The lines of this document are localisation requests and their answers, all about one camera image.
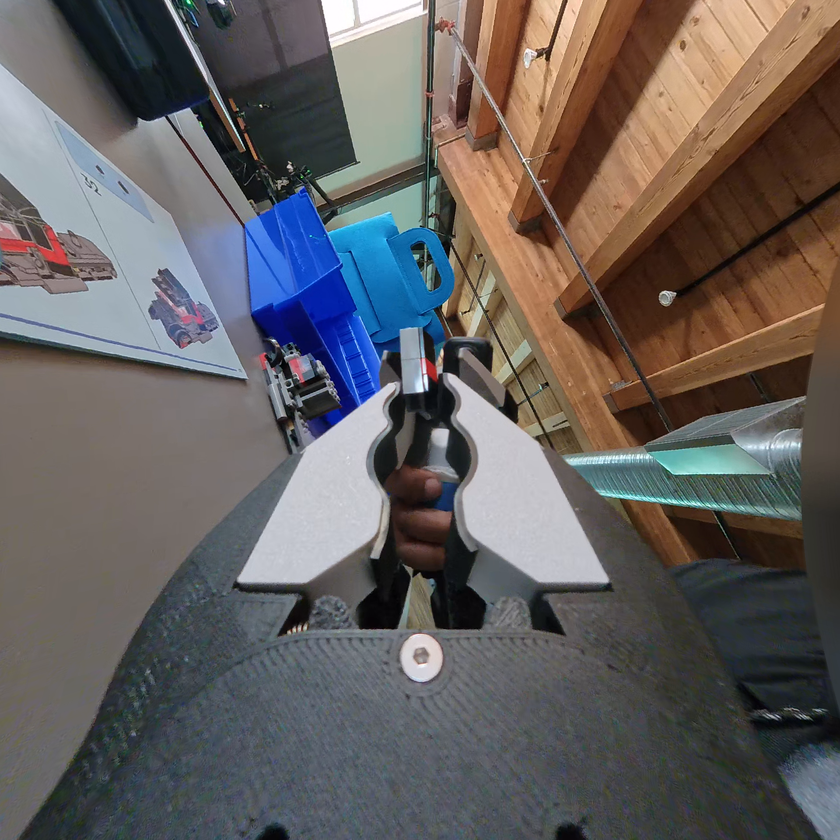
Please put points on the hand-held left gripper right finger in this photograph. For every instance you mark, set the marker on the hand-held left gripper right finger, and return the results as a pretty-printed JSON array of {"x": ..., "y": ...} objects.
[{"x": 525, "y": 525}]

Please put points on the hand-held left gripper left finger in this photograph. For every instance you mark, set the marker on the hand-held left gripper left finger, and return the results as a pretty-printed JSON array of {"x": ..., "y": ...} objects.
[{"x": 308, "y": 525}]

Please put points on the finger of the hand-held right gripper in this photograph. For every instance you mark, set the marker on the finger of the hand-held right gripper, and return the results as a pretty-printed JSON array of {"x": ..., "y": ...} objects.
[
  {"x": 390, "y": 371},
  {"x": 485, "y": 380}
]

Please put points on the small grey red brick assembly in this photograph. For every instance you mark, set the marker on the small grey red brick assembly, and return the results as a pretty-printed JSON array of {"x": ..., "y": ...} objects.
[{"x": 417, "y": 367}]

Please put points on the toy brick vehicle model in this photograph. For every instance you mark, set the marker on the toy brick vehicle model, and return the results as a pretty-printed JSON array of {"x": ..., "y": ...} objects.
[{"x": 302, "y": 387}]

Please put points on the grey desk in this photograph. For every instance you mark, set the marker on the grey desk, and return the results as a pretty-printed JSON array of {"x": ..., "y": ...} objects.
[{"x": 131, "y": 492}]

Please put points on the person's right hand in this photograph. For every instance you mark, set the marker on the person's right hand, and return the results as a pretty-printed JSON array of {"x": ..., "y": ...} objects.
[{"x": 417, "y": 525}]

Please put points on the blue felt bag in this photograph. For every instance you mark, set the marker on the blue felt bag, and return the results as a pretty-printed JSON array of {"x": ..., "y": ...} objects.
[{"x": 374, "y": 262}]

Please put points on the blue plastic bin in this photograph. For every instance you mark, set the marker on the blue plastic bin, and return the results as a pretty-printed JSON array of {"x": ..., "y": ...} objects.
[{"x": 295, "y": 262}]

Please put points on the steel ceiling pipe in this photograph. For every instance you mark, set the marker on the steel ceiling pipe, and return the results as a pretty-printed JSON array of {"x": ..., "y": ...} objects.
[{"x": 558, "y": 223}]

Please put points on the black cloth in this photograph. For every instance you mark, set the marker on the black cloth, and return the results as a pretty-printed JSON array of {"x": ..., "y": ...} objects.
[{"x": 741, "y": 623}]

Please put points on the black curtain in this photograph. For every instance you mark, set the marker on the black curtain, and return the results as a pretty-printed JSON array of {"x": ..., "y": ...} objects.
[{"x": 289, "y": 79}]

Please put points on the brick instruction booklet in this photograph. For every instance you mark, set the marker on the brick instruction booklet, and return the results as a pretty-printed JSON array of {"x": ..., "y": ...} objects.
[{"x": 98, "y": 262}]

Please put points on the bright window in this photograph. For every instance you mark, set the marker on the bright window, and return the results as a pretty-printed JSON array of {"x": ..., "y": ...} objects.
[{"x": 374, "y": 13}]

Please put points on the person's grey sweatshirt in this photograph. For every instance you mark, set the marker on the person's grey sweatshirt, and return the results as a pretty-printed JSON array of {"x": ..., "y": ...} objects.
[{"x": 814, "y": 768}]

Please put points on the black device with green lights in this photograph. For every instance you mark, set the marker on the black device with green lights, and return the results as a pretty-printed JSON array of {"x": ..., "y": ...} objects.
[{"x": 220, "y": 10}]

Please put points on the black hard case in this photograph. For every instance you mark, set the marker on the black hard case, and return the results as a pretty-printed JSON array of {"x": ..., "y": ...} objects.
[{"x": 131, "y": 52}]

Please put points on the silver ventilation duct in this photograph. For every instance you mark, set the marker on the silver ventilation duct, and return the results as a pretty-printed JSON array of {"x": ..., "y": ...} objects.
[{"x": 689, "y": 479}]

